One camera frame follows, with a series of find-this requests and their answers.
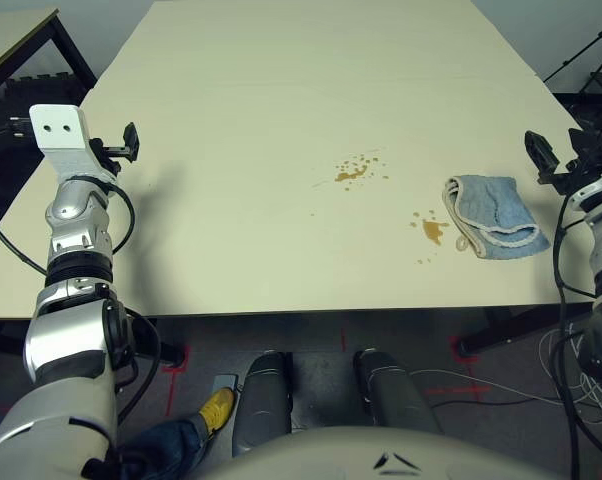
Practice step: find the grey left robot leg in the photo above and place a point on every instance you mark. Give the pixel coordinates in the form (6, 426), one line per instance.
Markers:
(263, 400)

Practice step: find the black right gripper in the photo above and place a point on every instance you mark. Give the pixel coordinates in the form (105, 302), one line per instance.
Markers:
(591, 165)

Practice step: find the beige side table black frame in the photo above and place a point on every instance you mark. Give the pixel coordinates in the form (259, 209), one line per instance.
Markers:
(11, 35)

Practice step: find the black tripod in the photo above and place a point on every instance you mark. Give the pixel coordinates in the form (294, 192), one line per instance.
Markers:
(598, 50)

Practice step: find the brown liquid puddle with drops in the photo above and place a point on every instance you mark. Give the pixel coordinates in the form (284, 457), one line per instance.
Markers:
(432, 229)

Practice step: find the grey right robot leg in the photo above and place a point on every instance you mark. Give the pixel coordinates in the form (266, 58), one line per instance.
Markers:
(391, 395)

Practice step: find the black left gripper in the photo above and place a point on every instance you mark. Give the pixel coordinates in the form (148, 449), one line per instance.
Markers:
(106, 157)

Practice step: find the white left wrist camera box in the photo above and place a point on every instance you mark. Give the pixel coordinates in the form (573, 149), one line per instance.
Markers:
(56, 127)

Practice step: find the brown scattered liquid splatter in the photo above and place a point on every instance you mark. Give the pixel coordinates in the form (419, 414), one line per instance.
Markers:
(351, 174)

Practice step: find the yellow shoe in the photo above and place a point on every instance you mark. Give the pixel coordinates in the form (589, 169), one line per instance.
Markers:
(218, 407)

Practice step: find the blue jeans leg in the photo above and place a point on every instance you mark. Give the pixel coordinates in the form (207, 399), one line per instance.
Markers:
(166, 445)

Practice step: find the grey robot leg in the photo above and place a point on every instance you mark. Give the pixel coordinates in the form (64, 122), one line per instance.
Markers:
(391, 395)
(263, 400)

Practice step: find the grey foot pedal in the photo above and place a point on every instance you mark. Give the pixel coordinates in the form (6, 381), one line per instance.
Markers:
(225, 382)

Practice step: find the blue rag with white trim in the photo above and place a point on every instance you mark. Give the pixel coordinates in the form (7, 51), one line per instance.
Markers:
(501, 210)

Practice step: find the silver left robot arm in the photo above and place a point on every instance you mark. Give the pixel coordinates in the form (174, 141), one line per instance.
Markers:
(66, 320)

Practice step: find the black foam floor mat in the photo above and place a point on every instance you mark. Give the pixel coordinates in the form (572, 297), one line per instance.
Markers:
(36, 92)

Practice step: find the grey robot torso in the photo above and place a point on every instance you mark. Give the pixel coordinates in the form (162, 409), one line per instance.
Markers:
(361, 455)

